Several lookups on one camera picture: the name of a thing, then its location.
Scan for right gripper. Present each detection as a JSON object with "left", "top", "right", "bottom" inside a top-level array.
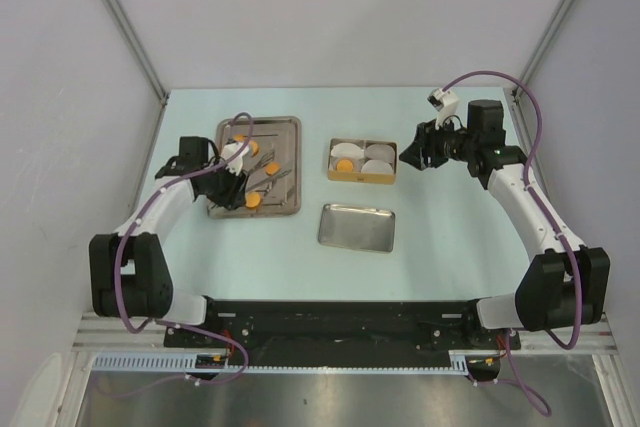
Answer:
[{"left": 399, "top": 113, "right": 477, "bottom": 171}]

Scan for steel tongs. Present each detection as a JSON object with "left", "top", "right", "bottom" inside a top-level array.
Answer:
[{"left": 209, "top": 149, "right": 295, "bottom": 211}]

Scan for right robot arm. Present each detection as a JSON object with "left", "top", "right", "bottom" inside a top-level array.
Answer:
[{"left": 399, "top": 100, "right": 610, "bottom": 348}]

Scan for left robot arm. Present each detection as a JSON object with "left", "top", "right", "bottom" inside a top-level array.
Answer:
[{"left": 88, "top": 136, "right": 254, "bottom": 347}]

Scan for white paper cup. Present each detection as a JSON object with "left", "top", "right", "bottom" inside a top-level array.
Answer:
[
  {"left": 330, "top": 142, "right": 365, "bottom": 159},
  {"left": 331, "top": 157, "right": 362, "bottom": 173},
  {"left": 361, "top": 159, "right": 394, "bottom": 175},
  {"left": 365, "top": 143, "right": 396, "bottom": 163}
]

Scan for gold cookie tin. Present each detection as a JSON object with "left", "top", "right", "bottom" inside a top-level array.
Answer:
[{"left": 327, "top": 138, "right": 398, "bottom": 185}]

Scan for steel baking tray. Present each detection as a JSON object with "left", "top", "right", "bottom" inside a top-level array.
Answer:
[{"left": 207, "top": 116, "right": 302, "bottom": 219}]

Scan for steel tin lid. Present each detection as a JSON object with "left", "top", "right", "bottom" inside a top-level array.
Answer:
[{"left": 318, "top": 204, "right": 396, "bottom": 253}]

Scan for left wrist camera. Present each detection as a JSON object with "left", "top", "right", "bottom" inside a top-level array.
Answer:
[{"left": 220, "top": 141, "right": 253, "bottom": 176}]

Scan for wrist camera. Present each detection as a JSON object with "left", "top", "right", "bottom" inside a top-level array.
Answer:
[
  {"left": 220, "top": 141, "right": 253, "bottom": 176},
  {"left": 427, "top": 88, "right": 459, "bottom": 129}
]

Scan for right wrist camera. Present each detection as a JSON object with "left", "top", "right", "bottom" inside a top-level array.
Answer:
[{"left": 427, "top": 88, "right": 459, "bottom": 129}]

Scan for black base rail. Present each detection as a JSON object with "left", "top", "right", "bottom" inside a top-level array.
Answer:
[{"left": 164, "top": 296, "right": 521, "bottom": 368}]

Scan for white cable duct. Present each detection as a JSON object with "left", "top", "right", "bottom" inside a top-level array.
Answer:
[{"left": 93, "top": 351, "right": 501, "bottom": 375}]

